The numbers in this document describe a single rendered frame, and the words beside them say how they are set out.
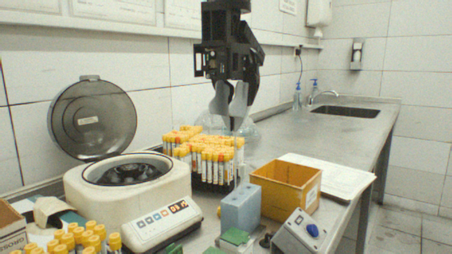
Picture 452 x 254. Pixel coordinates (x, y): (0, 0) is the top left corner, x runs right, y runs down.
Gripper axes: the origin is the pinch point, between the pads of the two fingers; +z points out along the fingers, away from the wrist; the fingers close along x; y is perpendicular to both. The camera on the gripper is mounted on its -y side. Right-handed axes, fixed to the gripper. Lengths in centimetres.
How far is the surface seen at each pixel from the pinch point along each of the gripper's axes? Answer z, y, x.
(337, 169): 24, -48, 10
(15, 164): 13, 15, -52
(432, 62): -7, -220, 40
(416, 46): -19, -221, 28
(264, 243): 24.8, -2.9, 5.1
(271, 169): 17.6, -23.1, -2.2
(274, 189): 17.4, -12.0, 3.2
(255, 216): 21.0, -5.2, 1.9
